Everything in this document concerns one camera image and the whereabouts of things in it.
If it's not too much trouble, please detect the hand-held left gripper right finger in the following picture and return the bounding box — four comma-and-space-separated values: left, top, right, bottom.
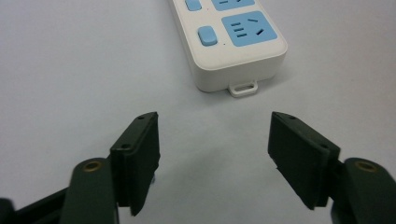
267, 111, 342, 211

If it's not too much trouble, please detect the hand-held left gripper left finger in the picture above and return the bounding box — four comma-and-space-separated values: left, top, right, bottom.
109, 111, 162, 217

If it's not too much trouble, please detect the white and blue power strip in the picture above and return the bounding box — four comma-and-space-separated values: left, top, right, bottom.
168, 0, 289, 99

